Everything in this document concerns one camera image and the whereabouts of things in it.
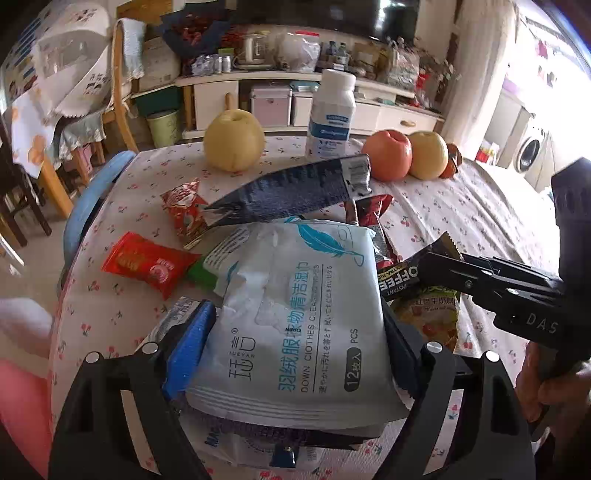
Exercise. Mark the person's right hand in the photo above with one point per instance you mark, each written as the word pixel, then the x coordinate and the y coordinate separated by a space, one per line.
pixel 554 397

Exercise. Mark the red patterned snack wrapper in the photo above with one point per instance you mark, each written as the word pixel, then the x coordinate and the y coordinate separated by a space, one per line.
pixel 184 207

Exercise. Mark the pink tin box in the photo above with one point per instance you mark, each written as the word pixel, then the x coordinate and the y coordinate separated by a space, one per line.
pixel 270 106

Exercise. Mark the wooden chair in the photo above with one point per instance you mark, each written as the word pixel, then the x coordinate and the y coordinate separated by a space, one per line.
pixel 119 106

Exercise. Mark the yellow green snack packet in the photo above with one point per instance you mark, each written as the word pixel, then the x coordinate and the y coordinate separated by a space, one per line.
pixel 429 321

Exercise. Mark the silver wrapper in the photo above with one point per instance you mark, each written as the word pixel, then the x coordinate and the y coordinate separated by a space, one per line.
pixel 178 316

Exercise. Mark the white plastic bottle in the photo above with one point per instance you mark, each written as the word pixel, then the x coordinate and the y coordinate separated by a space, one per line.
pixel 330 115

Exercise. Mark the cherry print tablecloth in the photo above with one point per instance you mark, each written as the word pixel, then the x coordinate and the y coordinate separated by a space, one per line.
pixel 461 212

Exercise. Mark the black television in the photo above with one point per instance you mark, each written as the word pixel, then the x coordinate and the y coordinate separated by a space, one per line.
pixel 351 18

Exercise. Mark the yellow apple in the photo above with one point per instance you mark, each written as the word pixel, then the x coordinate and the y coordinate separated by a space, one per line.
pixel 428 154

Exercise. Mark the dark grey snack bag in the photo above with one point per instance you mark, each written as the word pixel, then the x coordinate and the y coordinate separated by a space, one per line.
pixel 295 189

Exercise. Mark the pink clothing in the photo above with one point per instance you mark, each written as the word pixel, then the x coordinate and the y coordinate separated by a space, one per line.
pixel 21 410

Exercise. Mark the red apple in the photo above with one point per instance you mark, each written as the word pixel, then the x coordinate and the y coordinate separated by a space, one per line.
pixel 387 154

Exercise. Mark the blue chair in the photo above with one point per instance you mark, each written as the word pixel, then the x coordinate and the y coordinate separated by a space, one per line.
pixel 92 194

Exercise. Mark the white printed table cover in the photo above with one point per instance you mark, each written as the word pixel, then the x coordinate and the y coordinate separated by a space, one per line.
pixel 60 83

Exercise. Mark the dark red wrapper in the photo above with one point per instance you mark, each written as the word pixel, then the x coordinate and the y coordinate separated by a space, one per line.
pixel 371 212

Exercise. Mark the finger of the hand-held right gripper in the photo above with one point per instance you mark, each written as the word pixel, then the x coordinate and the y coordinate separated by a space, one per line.
pixel 466 279

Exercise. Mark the washing machine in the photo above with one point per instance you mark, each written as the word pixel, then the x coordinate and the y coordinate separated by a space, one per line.
pixel 531 150

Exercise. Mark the black coffee sachet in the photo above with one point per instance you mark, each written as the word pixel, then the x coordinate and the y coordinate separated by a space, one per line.
pixel 404 279

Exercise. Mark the white electric kettle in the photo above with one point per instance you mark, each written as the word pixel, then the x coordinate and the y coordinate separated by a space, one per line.
pixel 253 50

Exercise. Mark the white wet wipes packet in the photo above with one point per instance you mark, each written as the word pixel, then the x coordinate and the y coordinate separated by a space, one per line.
pixel 295 323

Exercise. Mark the green white packet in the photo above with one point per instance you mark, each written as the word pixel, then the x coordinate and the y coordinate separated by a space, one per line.
pixel 207 272

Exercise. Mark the large yellow pear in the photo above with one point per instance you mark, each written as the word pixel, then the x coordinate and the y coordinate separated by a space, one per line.
pixel 234 138

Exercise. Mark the red plain snack packet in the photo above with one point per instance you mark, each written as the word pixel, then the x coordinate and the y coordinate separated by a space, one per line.
pixel 147 263

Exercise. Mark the white plastic bag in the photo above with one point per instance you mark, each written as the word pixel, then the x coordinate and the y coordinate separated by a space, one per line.
pixel 300 51

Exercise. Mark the white lace cloth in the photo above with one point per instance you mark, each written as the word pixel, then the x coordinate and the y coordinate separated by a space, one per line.
pixel 132 46

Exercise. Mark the green bin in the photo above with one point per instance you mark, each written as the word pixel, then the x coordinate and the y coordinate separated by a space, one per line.
pixel 164 129

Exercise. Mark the white cabinet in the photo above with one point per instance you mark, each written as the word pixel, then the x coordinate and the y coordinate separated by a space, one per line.
pixel 217 99

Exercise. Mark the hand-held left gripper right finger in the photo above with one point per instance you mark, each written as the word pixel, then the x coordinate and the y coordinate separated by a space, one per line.
pixel 407 361

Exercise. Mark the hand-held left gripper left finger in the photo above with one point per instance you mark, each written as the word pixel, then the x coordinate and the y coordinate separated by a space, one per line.
pixel 190 350

